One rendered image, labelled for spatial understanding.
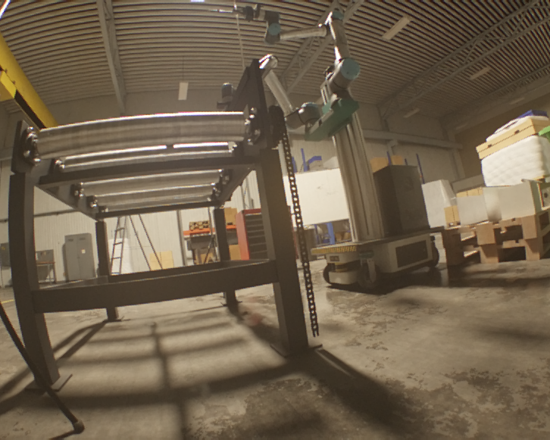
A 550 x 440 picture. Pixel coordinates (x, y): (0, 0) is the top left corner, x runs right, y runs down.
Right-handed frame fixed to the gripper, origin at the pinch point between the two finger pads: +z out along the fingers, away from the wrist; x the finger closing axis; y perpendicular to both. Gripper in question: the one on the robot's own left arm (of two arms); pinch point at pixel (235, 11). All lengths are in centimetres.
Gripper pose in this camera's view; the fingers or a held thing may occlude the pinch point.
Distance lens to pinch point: 220.5
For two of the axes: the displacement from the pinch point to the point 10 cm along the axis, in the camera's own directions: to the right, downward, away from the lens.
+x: -1.5, -9.8, 1.0
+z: -9.3, 1.1, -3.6
